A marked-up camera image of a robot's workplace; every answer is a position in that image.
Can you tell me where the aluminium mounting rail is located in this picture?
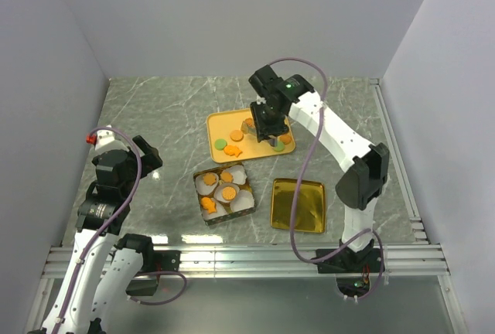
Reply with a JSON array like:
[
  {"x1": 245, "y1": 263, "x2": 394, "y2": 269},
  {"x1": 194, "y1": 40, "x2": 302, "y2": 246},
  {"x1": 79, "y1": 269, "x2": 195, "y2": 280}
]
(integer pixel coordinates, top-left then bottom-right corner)
[{"x1": 42, "y1": 243, "x2": 452, "y2": 279}]

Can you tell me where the green christmas cookie tin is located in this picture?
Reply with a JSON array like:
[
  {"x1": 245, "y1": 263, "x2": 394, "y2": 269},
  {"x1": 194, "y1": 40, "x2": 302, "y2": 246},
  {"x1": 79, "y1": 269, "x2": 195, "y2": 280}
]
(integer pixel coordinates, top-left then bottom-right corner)
[{"x1": 193, "y1": 162, "x2": 256, "y2": 226}]

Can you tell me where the green sandwich cookie left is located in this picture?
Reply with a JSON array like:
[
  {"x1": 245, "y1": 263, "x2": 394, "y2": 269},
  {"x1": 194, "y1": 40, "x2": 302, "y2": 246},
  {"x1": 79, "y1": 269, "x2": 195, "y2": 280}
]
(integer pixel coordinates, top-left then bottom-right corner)
[{"x1": 214, "y1": 138, "x2": 227, "y2": 151}]

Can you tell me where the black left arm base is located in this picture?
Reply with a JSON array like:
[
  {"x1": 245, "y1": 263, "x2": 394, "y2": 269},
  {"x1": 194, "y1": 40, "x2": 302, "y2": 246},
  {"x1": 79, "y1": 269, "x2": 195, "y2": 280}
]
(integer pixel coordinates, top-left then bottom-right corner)
[{"x1": 143, "y1": 250, "x2": 181, "y2": 271}]

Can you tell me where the green sandwich cookie right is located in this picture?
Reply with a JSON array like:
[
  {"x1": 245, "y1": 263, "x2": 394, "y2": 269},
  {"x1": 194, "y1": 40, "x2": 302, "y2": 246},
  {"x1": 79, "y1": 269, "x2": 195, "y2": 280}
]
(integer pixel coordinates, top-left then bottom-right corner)
[{"x1": 272, "y1": 142, "x2": 285, "y2": 152}]

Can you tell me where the gold tin lid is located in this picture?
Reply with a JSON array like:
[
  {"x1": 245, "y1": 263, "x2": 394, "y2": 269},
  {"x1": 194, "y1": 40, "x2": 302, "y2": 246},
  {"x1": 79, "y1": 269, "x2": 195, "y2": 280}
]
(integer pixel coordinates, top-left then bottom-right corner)
[{"x1": 270, "y1": 178, "x2": 326, "y2": 233}]

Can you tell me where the yellow plastic tray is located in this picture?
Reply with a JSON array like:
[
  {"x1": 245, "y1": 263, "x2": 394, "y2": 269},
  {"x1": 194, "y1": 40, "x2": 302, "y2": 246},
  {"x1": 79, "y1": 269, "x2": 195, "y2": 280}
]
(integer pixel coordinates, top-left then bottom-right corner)
[{"x1": 207, "y1": 108, "x2": 295, "y2": 164}]

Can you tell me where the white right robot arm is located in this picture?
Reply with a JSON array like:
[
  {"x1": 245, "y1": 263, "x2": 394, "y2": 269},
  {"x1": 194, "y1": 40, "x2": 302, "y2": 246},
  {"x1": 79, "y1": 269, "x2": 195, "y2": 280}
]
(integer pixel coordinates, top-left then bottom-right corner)
[{"x1": 248, "y1": 65, "x2": 390, "y2": 271}]

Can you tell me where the orange leaf cookie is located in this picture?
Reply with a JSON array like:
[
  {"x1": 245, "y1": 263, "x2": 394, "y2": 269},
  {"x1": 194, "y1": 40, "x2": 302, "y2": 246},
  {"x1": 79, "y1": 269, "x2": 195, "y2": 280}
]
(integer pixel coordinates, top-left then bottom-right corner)
[{"x1": 220, "y1": 171, "x2": 234, "y2": 182}]

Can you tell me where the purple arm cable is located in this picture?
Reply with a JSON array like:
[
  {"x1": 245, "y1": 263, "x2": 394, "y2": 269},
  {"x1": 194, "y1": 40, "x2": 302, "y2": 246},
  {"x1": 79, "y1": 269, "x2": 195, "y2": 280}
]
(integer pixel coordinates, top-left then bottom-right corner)
[
  {"x1": 266, "y1": 57, "x2": 386, "y2": 302},
  {"x1": 46, "y1": 126, "x2": 187, "y2": 327}
]

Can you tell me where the red emergency button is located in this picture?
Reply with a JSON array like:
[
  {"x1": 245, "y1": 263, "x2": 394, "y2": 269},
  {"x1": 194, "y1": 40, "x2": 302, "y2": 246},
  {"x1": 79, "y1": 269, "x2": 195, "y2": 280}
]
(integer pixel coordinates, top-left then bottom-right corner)
[{"x1": 86, "y1": 135, "x2": 97, "y2": 145}]

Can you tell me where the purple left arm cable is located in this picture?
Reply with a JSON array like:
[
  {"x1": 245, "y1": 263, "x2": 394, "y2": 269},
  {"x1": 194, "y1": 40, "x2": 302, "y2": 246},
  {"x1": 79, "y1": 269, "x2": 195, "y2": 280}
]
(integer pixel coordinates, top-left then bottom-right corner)
[{"x1": 46, "y1": 126, "x2": 187, "y2": 327}]

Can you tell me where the white paper cup right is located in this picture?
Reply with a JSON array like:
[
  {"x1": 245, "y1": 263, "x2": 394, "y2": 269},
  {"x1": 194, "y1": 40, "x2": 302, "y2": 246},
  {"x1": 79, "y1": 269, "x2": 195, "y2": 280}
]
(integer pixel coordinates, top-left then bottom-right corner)
[{"x1": 230, "y1": 189, "x2": 254, "y2": 212}]

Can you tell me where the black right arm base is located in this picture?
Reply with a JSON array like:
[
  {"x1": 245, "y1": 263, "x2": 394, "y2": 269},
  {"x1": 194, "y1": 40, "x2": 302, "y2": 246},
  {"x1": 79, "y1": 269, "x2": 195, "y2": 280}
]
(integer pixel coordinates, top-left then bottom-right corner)
[{"x1": 316, "y1": 247, "x2": 384, "y2": 274}]

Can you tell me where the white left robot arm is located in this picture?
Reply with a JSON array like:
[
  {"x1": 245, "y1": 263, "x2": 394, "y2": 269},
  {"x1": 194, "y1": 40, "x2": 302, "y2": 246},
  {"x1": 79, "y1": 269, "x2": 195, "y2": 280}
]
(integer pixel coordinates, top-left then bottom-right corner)
[{"x1": 36, "y1": 127, "x2": 163, "y2": 333}]

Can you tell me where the swirl butter cookie right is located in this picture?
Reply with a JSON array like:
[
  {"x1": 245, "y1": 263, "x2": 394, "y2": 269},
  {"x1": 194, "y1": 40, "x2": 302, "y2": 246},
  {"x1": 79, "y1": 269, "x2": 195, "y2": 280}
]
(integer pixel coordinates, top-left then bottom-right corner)
[{"x1": 279, "y1": 134, "x2": 292, "y2": 145}]

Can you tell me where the white paper cup centre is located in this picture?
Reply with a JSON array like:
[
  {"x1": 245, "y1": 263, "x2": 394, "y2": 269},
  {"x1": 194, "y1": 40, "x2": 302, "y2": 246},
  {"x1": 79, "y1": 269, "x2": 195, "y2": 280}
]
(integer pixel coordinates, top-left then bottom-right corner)
[{"x1": 213, "y1": 182, "x2": 240, "y2": 203}]

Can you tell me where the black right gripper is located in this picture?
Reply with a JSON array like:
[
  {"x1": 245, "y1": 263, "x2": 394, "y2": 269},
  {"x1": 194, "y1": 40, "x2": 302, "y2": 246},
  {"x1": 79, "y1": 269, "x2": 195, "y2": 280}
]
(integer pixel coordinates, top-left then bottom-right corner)
[{"x1": 250, "y1": 99, "x2": 288, "y2": 142}]

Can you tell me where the round biscuit cookie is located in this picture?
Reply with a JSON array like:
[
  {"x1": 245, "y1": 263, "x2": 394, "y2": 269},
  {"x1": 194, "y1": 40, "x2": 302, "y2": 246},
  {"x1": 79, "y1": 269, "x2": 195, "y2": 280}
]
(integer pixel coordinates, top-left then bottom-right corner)
[
  {"x1": 221, "y1": 186, "x2": 237, "y2": 202},
  {"x1": 230, "y1": 129, "x2": 244, "y2": 142}
]

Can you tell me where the white paper cup front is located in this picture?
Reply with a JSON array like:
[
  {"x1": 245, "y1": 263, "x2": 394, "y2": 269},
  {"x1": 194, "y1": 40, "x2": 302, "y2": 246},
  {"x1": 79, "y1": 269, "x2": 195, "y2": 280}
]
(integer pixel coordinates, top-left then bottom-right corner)
[{"x1": 200, "y1": 199, "x2": 227, "y2": 221}]

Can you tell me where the white paper cup back-left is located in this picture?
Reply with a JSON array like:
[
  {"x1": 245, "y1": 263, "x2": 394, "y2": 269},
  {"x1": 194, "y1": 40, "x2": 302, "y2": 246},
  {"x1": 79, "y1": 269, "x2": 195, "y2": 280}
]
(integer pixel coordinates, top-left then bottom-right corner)
[{"x1": 195, "y1": 173, "x2": 219, "y2": 196}]

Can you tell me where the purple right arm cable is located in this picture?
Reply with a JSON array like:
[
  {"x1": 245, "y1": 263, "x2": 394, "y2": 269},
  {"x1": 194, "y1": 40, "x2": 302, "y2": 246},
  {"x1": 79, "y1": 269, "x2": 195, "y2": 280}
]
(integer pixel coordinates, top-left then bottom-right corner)
[{"x1": 266, "y1": 57, "x2": 386, "y2": 302}]

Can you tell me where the white paper cup back-right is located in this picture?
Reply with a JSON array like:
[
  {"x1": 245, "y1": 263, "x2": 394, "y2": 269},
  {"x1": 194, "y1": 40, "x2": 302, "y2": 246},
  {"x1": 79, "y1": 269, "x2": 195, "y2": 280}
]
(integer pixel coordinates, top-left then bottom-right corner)
[{"x1": 222, "y1": 165, "x2": 247, "y2": 186}]

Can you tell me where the green sandwich cookie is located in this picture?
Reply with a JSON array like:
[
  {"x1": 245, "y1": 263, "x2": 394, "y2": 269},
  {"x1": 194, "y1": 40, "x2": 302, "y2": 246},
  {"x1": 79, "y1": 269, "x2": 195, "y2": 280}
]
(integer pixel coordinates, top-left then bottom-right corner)
[
  {"x1": 272, "y1": 142, "x2": 285, "y2": 152},
  {"x1": 214, "y1": 138, "x2": 227, "y2": 151}
]

